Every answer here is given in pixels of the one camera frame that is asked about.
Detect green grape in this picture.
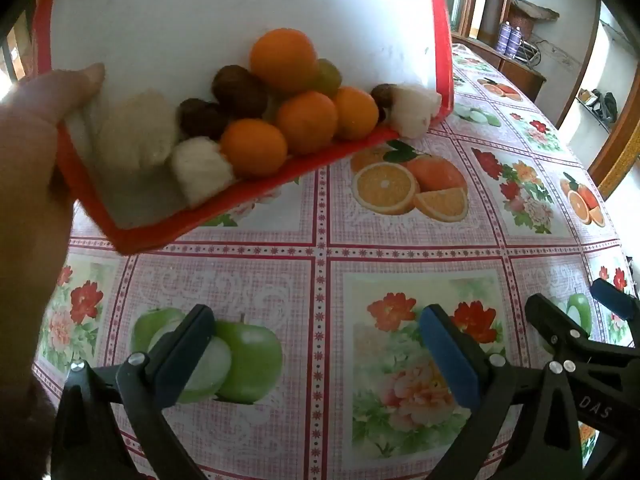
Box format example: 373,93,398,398
314,58,343,98

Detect black shoes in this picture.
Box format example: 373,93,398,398
590,89,618,123

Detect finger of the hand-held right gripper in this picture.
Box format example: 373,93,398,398
591,277,640,346
524,292,601,361

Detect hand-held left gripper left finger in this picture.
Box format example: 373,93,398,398
50,304,217,480

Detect low wooden cabinet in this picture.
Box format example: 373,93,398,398
452,32,547,103

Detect fruit and flower printed tablecloth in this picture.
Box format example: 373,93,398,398
30,42,640,480

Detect reddish dried date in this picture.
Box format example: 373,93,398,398
370,83,396,123

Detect wire rack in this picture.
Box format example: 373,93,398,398
520,40,543,67

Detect dark dried date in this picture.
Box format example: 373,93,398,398
178,98,231,142

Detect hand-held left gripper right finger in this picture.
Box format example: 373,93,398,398
418,304,585,480

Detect person's left hand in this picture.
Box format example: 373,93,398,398
0,62,107,241

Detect white fruit chunk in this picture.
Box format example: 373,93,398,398
389,85,442,139
96,89,181,171
170,137,237,209

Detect red tray with white inside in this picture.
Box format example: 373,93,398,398
30,0,456,256

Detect brown round fruit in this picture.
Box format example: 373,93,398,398
211,64,268,121

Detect person's left forearm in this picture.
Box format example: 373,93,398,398
0,240,76,480

